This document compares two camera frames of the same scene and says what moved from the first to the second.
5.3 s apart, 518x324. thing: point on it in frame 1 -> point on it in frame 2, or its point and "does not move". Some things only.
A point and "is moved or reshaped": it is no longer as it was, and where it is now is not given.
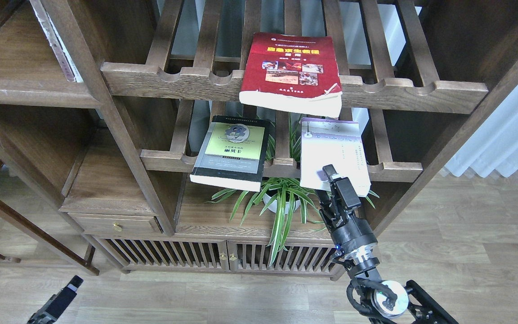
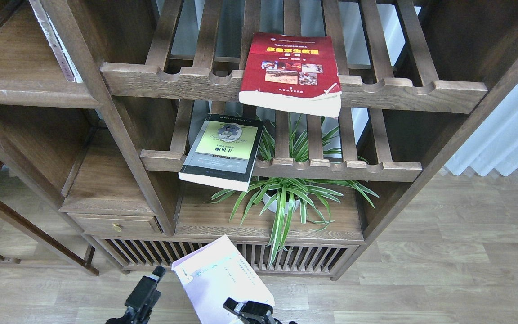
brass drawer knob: (118, 227) does not move
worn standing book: (72, 72) does not move
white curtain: (514, 138) does not move
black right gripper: (349, 232) -> (252, 312)
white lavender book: (339, 143) -> (214, 272)
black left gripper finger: (57, 304) -> (141, 299)
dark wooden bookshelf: (191, 137) does not move
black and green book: (233, 153) is moved or reshaped
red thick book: (293, 74) does not move
